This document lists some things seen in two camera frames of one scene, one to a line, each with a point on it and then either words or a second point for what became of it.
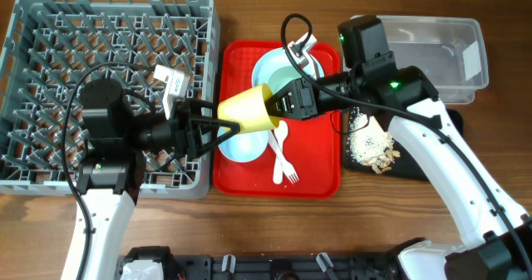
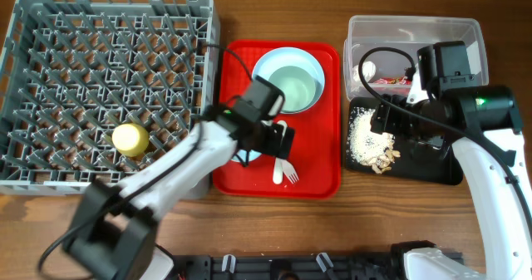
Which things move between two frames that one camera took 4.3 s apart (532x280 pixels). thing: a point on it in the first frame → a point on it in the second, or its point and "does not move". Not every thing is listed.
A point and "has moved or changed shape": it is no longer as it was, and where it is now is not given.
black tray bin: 404,167 does not move
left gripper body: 179,129 → 268,139
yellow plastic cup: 248,110 has moved or changed shape
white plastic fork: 287,166 does not move
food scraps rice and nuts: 369,143 does not move
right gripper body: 309,99 → 405,125
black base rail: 288,267 does not move
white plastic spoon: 281,131 does not move
